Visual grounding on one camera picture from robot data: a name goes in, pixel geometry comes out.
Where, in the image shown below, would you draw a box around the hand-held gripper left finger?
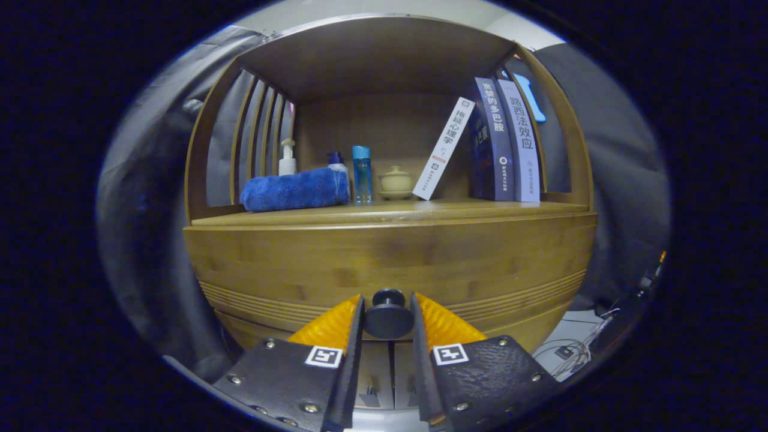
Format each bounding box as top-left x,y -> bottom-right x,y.
213,294 -> 365,432

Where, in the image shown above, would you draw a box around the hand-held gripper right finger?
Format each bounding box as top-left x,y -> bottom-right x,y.
410,292 -> 562,432

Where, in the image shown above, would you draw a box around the black round drawer knob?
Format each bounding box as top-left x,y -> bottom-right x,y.
364,289 -> 415,340

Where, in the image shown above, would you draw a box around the wooden drawer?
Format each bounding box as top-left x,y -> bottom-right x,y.
183,211 -> 599,355

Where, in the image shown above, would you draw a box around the wooden countertop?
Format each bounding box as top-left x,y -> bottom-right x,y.
191,198 -> 592,227

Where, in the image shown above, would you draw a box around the wooden cabinet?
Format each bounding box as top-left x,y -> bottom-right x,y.
183,15 -> 599,415

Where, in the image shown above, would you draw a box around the rolled blue towel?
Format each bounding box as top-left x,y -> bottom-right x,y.
240,167 -> 351,213

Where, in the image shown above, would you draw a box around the beige lidded teacup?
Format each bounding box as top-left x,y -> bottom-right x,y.
377,165 -> 415,200

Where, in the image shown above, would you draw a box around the clear blue bottle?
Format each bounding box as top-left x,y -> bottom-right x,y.
352,145 -> 373,204

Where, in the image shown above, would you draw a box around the white pump bottle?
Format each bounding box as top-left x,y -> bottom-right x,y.
278,139 -> 297,176

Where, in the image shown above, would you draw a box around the white book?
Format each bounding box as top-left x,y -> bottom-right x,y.
412,97 -> 476,201

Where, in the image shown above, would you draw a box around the dark blue book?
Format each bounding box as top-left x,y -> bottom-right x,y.
468,77 -> 517,202

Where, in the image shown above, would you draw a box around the black backdrop cloth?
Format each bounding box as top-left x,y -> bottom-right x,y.
96,24 -> 671,385

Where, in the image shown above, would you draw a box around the pale grey-blue book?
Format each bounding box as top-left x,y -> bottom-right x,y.
497,79 -> 541,203

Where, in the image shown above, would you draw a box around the orange and black clamp tool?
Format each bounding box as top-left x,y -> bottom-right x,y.
639,251 -> 668,295

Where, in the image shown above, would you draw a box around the white floor cables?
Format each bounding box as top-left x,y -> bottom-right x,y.
534,309 -> 619,379

